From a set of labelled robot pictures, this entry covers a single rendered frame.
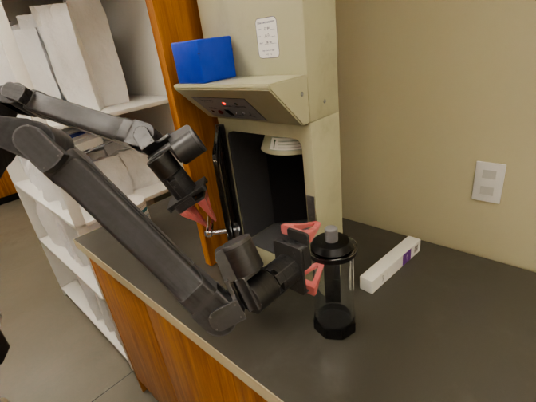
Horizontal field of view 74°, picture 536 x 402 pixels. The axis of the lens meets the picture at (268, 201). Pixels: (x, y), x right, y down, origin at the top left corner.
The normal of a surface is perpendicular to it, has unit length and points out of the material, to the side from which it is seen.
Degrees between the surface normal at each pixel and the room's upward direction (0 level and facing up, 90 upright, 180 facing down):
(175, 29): 90
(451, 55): 90
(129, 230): 70
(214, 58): 90
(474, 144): 90
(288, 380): 0
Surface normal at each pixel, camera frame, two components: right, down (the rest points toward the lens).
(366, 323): -0.11, -0.90
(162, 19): 0.72, 0.22
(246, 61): -0.68, 0.38
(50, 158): 0.16, 0.04
